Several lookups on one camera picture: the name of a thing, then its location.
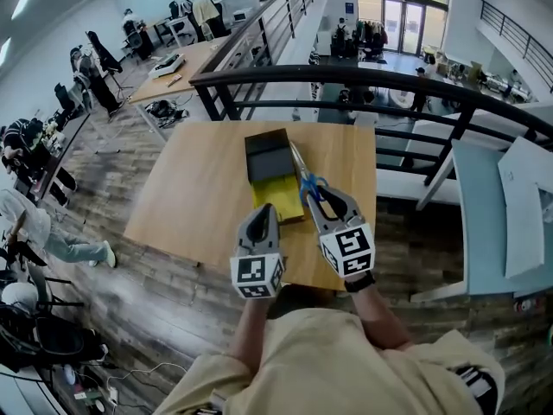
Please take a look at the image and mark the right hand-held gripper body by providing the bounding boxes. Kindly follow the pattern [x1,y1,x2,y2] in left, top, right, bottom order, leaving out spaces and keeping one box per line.
[317,216,376,278]

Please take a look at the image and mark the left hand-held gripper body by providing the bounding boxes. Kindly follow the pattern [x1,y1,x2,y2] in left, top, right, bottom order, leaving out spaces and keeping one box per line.
[230,236,287,300]

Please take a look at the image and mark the blue-handled scissors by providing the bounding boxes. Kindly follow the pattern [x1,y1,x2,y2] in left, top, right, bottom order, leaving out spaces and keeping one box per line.
[288,139,333,209]

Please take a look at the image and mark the black and yellow box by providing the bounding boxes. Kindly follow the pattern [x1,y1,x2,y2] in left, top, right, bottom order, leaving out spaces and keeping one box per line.
[244,128,308,227]

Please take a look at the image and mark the person's right forearm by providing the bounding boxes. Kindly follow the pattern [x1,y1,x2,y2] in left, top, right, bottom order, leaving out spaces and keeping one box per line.
[347,281,415,353]

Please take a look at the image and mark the person's left forearm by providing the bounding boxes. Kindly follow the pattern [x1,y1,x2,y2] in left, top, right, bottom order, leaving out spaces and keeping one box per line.
[226,294,284,365]

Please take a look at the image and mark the white flat box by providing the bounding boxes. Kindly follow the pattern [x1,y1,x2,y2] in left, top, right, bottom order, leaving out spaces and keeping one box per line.
[147,53,188,80]

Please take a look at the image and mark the black wristwatch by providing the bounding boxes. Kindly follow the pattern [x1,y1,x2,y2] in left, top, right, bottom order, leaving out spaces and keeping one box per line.
[343,270,377,294]

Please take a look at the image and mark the person's beige shirt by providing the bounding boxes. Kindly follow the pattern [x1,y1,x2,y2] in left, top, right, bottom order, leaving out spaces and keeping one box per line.
[151,307,506,415]

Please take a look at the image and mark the black curved railing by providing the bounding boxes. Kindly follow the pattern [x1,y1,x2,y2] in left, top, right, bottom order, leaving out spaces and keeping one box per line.
[188,64,553,188]

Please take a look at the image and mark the light blue table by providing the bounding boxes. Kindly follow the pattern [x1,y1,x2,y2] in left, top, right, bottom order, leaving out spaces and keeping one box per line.
[409,138,553,304]

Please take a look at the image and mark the long wooden table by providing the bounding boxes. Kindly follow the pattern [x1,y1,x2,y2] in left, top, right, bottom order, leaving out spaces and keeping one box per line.
[128,35,231,143]

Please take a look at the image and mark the clothes rack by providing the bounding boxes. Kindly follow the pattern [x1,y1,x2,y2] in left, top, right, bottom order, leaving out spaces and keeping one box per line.
[354,18,390,52]

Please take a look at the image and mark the white board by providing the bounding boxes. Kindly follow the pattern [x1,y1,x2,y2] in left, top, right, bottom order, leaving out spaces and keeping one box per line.
[496,136,547,281]

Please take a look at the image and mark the glass entrance doors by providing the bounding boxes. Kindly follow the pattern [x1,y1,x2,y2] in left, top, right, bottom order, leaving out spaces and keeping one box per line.
[381,0,428,55]

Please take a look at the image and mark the black straight railing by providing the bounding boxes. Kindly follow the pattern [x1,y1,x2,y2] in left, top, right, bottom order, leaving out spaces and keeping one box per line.
[202,0,323,77]

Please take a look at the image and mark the dark desk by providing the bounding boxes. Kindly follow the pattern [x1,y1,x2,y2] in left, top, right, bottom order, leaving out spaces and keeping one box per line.
[36,109,92,201]

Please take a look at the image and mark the black metal chair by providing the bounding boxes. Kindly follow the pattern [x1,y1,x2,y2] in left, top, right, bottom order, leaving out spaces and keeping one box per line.
[0,274,110,374]

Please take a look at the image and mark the black office chair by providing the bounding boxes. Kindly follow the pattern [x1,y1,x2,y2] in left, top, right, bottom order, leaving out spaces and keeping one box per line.
[53,81,94,117]

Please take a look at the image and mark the black balcony railing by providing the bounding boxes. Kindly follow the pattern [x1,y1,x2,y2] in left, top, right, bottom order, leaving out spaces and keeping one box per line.
[479,0,553,95]

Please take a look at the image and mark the bundle of black cables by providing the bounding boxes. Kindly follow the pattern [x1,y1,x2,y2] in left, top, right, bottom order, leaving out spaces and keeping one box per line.
[143,99,190,125]

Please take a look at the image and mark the white cable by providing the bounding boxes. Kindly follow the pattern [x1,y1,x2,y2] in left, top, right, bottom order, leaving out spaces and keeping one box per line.
[86,361,190,389]

